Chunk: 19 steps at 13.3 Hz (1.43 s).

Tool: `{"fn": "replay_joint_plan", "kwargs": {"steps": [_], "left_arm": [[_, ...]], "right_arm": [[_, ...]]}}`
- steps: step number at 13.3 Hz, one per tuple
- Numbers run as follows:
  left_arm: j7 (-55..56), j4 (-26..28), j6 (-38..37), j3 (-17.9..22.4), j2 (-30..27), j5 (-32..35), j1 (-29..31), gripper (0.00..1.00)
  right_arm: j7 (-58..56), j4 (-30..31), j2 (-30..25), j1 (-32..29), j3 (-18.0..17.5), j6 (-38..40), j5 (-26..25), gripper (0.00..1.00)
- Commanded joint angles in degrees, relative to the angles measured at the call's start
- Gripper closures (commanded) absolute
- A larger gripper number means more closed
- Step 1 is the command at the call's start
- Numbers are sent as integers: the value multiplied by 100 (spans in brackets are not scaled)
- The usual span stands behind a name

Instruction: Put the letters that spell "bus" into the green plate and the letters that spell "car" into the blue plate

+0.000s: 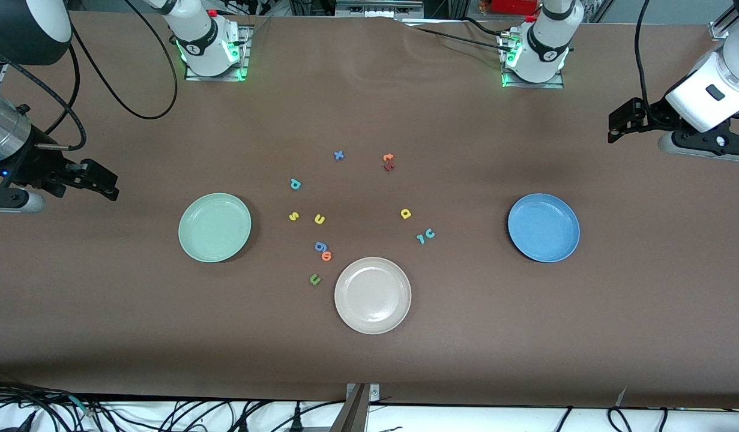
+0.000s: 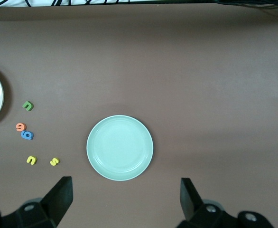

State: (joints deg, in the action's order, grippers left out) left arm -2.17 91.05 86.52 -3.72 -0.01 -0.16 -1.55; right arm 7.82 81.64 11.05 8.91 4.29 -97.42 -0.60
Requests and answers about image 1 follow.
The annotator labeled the green plate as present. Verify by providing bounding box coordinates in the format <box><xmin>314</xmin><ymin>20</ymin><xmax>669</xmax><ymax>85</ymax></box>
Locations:
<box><xmin>178</xmin><ymin>193</ymin><xmax>252</xmax><ymax>263</ymax></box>

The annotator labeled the blue plate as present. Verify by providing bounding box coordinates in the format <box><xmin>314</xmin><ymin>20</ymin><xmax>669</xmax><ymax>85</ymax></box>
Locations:
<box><xmin>507</xmin><ymin>193</ymin><xmax>581</xmax><ymax>263</ymax></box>

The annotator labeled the red box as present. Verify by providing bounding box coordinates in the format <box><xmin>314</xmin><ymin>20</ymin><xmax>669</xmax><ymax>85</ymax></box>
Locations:
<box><xmin>492</xmin><ymin>0</ymin><xmax>538</xmax><ymax>16</ymax></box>

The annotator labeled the brown table cover sheet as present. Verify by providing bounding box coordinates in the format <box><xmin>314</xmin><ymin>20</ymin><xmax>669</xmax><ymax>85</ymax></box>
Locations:
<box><xmin>0</xmin><ymin>11</ymin><xmax>739</xmax><ymax>409</ymax></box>

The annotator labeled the grey equipment box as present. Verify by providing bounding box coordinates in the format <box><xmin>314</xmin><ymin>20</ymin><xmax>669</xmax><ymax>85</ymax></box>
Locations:
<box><xmin>336</xmin><ymin>0</ymin><xmax>424</xmax><ymax>19</ymax></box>

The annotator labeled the beige plate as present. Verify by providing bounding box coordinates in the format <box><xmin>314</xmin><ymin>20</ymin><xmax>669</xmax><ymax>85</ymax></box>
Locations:
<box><xmin>334</xmin><ymin>257</ymin><xmax>412</xmax><ymax>335</ymax></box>

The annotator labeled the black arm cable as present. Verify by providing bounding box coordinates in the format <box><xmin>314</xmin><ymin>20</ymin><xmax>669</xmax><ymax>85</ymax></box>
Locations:
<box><xmin>635</xmin><ymin>0</ymin><xmax>670</xmax><ymax>115</ymax></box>
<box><xmin>0</xmin><ymin>0</ymin><xmax>179</xmax><ymax>152</ymax></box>

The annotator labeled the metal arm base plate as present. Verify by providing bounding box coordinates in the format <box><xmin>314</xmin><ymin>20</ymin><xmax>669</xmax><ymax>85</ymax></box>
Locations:
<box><xmin>498</xmin><ymin>30</ymin><xmax>565</xmax><ymax>89</ymax></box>
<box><xmin>185</xmin><ymin>24</ymin><xmax>251</xmax><ymax>82</ymax></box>

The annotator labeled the aluminium frame profile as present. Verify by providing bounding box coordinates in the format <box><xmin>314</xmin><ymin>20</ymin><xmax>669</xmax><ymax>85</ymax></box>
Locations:
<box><xmin>708</xmin><ymin>0</ymin><xmax>739</xmax><ymax>41</ymax></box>

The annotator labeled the black base cable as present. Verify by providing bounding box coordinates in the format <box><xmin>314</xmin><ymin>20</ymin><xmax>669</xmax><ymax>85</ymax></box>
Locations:
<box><xmin>462</xmin><ymin>17</ymin><xmax>514</xmax><ymax>38</ymax></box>
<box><xmin>405</xmin><ymin>25</ymin><xmax>517</xmax><ymax>53</ymax></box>

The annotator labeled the thick black cable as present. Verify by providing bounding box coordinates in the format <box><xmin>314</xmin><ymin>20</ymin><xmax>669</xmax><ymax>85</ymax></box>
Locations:
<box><xmin>0</xmin><ymin>379</ymin><xmax>103</xmax><ymax>421</ymax></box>

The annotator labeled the looped black cable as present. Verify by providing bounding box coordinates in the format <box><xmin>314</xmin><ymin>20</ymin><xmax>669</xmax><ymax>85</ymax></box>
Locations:
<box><xmin>607</xmin><ymin>406</ymin><xmax>634</xmax><ymax>432</ymax></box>

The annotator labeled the grey aluminium post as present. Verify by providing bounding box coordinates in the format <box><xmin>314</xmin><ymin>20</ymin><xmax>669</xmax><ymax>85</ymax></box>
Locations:
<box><xmin>330</xmin><ymin>383</ymin><xmax>380</xmax><ymax>432</ymax></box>

